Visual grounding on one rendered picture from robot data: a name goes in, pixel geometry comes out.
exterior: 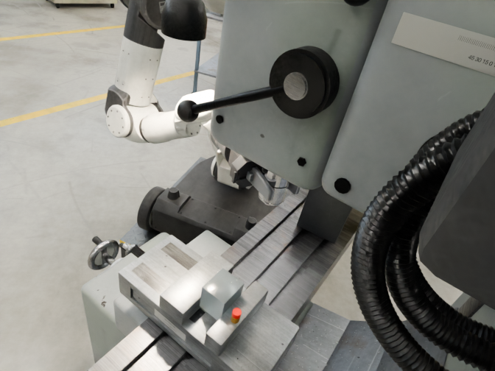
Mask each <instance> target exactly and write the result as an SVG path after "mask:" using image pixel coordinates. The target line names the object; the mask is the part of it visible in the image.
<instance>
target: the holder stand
mask: <svg viewBox="0 0 495 371"><path fill-rule="evenodd" d="M351 209H352V207H351V206H349V205H346V204H345V203H343V202H341V201H339V200H338V199H335V198H333V197H332V196H330V195H329V194H327V193H326V192H325V190H324V189H323V186H321V187H319V188H316V189H309V192H308V194H307V197H306V200H305V203H304V205H303V208H302V211H301V215H300V216H299V219H298V223H297V226H299V227H301V228H303V229H305V230H308V231H309V232H311V233H314V234H315V235H317V236H319V237H321V238H323V239H325V240H327V241H330V242H331V243H334V244H335V243H336V241H337V239H338V237H339V235H340V233H341V230H342V228H343V226H344V224H345V222H346V220H347V218H348V215H349V213H350V212H351Z"/></svg>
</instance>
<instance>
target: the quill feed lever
mask: <svg viewBox="0 0 495 371"><path fill-rule="evenodd" d="M269 84H270V86H268V87H265V88H260V89H256V90H253V91H248V92H244V93H238V94H235V95H232V96H227V97H223V98H220V99H215V100H211V101H208V102H203V103H200V104H197V103H196V102H194V101H192V100H190V99H186V100H183V101H182V102H180V104H179V105H178V108H177V114H178V117H179V118H180V119H181V120H182V121H184V122H193V121H195V120H196V119H197V117H198V116H199V114H200V113H204V112H207V111H211V110H217V109H220V108H224V107H230V106H234V105H240V104H244V103H247V102H253V101H257V100H260V99H266V98H270V97H272V98H273V100H274V102H275V103H276V105H277V106H278V108H279V109H280V110H281V111H283V112H284V113H285V114H287V115H288V116H291V117H293V118H296V119H307V118H311V117H313V116H315V115H317V114H318V113H320V112H321V111H323V110H325V109H326V108H327V107H329V106H330V105H331V103H332V102H333V101H334V100H335V98H336V96H337V93H338V90H339V86H340V76H339V72H338V69H337V66H336V64H335V62H334V61H333V59H332V58H331V56H330V55H329V54H328V53H326V52H325V51H323V50H322V49H320V48H318V47H315V46H302V47H299V48H296V49H291V50H289V51H287V52H285V53H283V54H282V55H280V56H279V57H278V58H277V60H276V61H275V62H274V64H273V67H272V68H271V71H270V79H269Z"/></svg>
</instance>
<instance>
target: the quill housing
mask: <svg viewBox="0 0 495 371"><path fill-rule="evenodd" d="M387 2H388V0H370V1H368V2H367V3H366V4H364V5H361V6H356V7H355V6H351V5H349V4H347V3H345V1H344V0H225V9H224V16H223V22H222V34H221V40H220V51H219V58H218V64H217V75H216V82H215V89H214V100H215V99H220V98H223V97H227V96H232V95H235V94H238V93H244V92H248V91H253V90H256V89H260V88H265V87H268V86H270V84H269V79H270V71H271V68H272V67H273V64H274V62H275V61H276V60H277V58H278V57H279V56H280V55H282V54H283V53H285V52H287V51H289V50H291V49H296V48H299V47H302V46H315V47H318V48H320V49H322V50H323V51H325V52H326V53H328V54H329V55H330V56H331V58H332V59H333V61H334V62H335V64H336V66H337V69H338V72H339V76H340V86H339V90H338V93H337V96H336V98H335V100H334V101H333V102H332V103H331V105H330V106H329V107H327V108H326V109H325V110H323V111H321V112H320V113H318V114H317V115H315V116H313V117H311V118H307V119H296V118H293V117H291V116H288V115H287V114H285V113H284V112H283V111H281V110H280V109H279V108H278V106H277V105H276V103H275V102H274V100H273V98H272V97H270V98H266V99H260V100H257V101H253V102H247V103H244V104H240V105H234V106H230V107H224V108H220V109H217V110H212V113H211V134H212V135H213V137H214V139H215V140H216V141H218V142H219V143H220V144H222V145H223V146H226V147H227V148H229V149H231V150H233V151H235V152H236V153H238V154H240V155H242V156H243V157H245V158H247V159H249V160H251V161H253V162H254V163H256V164H258V165H260V166H262V167H263V168H265V169H267V170H269V171H270V172H272V173H274V174H276V175H278V176H279V177H282V178H283V179H285V180H287V181H289V182H290V183H292V184H294V185H296V186H297V187H300V188H303V189H316V188H319V187H321V186H322V176H323V172H324V170H325V167H326V164H327V162H328V159H329V156H330V154H331V151H332V149H333V146H334V143H335V141H336V138H337V135H338V132H339V131H340V127H341V125H342V122H343V119H344V117H345V114H346V111H347V109H348V106H349V103H350V101H351V97H352V96H353V93H354V90H355V87H356V85H357V82H358V79H359V76H360V74H361V72H362V69H363V66H364V64H365V61H366V58H367V56H368V52H369V51H370V48H371V45H372V43H373V39H374V37H375V34H376V31H377V29H378V27H379V23H380V21H381V19H382V16H383V13H384V11H385V8H386V5H387Z"/></svg>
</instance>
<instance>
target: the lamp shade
mask: <svg viewBox="0 0 495 371"><path fill-rule="evenodd" d="M207 21H208V19H207V15H206V8H205V4H204V2H203V1H202V0H166V1H165V3H164V7H163V9H162V12H161V32H162V33H163V34H164V35H165V36H168V37H170V38H174V39H178V40H186V41H200V40H204V39H206V30H207Z"/></svg>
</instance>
